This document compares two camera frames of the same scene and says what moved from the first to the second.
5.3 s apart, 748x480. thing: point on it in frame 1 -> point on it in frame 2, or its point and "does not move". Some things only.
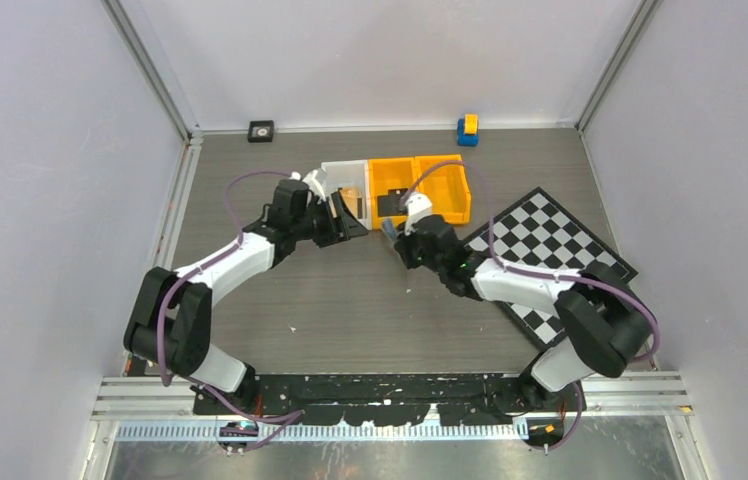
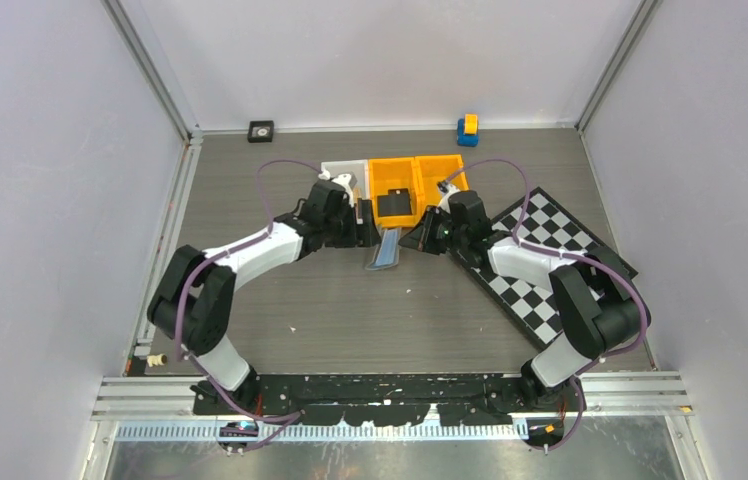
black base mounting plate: (398, 399) does not move
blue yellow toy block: (468, 130) does not move
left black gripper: (351, 227) -> (363, 234)
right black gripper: (404, 246) -> (415, 238)
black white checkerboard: (538, 233) does not move
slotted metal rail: (279, 433) does not move
